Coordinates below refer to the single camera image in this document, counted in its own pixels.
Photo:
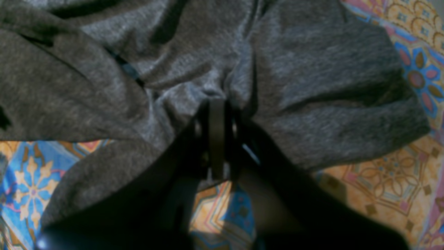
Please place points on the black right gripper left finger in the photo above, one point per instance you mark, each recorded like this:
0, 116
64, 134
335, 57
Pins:
152, 212

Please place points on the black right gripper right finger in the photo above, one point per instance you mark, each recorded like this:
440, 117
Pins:
293, 212

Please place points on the grey t-shirt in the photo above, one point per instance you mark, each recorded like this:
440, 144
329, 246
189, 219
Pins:
327, 87

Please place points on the patterned tablecloth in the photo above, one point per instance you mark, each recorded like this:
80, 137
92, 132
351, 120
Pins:
403, 189

